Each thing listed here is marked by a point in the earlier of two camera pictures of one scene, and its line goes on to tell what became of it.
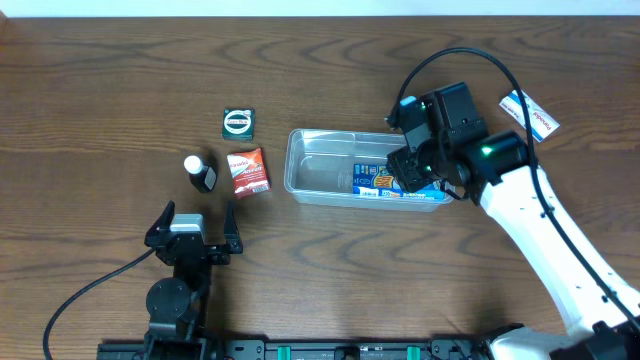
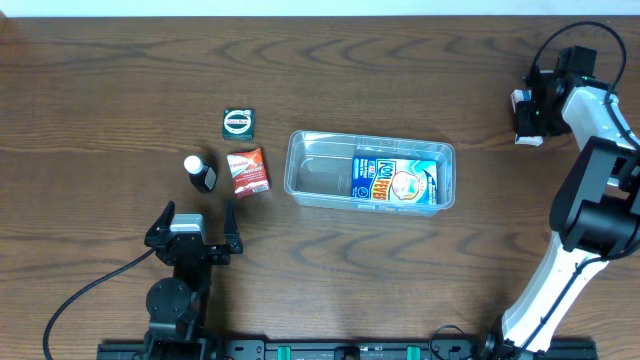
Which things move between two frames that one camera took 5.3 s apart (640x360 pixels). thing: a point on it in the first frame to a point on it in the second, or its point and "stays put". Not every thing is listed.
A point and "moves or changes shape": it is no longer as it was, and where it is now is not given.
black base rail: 305,350 stays put
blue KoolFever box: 374,181 moves or changes shape
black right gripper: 406,170 to 526,126
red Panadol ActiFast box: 248,172 stays put
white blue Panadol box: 541,125 moves or changes shape
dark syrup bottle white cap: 202,176 stays put
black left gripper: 191,251 stays put
